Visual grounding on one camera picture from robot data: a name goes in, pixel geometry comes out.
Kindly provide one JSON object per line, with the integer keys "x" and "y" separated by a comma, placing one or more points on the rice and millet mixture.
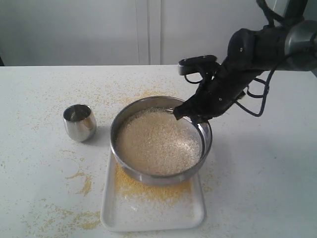
{"x": 155, "y": 143}

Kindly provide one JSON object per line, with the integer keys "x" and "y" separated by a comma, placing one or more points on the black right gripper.
{"x": 249, "y": 54}

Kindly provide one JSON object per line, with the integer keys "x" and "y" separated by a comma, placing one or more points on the white plastic tray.
{"x": 120, "y": 214}

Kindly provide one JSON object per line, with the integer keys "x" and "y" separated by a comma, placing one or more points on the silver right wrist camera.
{"x": 197, "y": 64}

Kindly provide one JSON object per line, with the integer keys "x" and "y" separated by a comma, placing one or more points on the sieved millet on tray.
{"x": 132, "y": 189}

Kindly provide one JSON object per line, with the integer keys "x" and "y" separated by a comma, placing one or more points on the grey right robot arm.
{"x": 300, "y": 55}

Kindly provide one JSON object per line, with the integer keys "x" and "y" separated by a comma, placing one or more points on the small steel cup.
{"x": 80, "y": 123}

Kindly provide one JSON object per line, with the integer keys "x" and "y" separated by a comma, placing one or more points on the yellow millet pile on table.
{"x": 149, "y": 93}

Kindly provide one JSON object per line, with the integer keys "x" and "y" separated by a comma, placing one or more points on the round steel mesh sieve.
{"x": 167, "y": 104}

